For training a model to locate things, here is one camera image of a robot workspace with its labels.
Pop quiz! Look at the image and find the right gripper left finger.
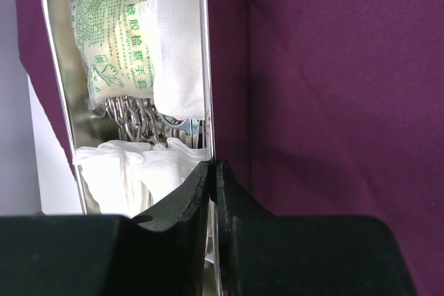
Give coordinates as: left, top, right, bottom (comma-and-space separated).
1, 162, 209, 295

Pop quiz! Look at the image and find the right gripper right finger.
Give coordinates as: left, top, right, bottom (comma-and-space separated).
215, 160, 416, 295

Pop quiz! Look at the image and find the white gauze pad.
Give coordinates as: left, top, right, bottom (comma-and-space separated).
72, 140, 151, 218
129, 138, 208, 204
142, 0, 205, 120

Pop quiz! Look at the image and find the steel hemostat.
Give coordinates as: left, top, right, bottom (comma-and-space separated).
105, 96, 166, 144

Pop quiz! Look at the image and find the stainless steel tray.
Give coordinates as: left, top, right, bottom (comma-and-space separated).
40, 0, 218, 269

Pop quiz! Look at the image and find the packaged gauze bag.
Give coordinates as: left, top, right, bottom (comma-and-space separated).
69, 0, 154, 109

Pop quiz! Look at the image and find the purple cloth drape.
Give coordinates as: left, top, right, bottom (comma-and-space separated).
13, 0, 444, 276

